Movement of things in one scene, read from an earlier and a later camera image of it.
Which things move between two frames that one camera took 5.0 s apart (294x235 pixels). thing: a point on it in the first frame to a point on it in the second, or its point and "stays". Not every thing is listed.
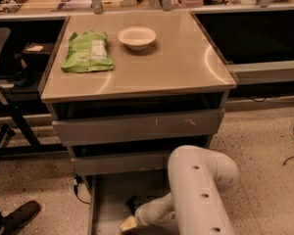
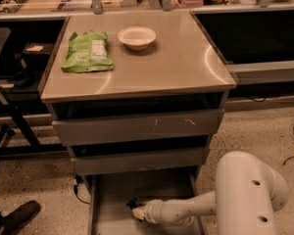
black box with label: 35,55 stays
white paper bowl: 136,37 stays
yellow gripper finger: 129,223 to 139,212
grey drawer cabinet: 125,90 stays
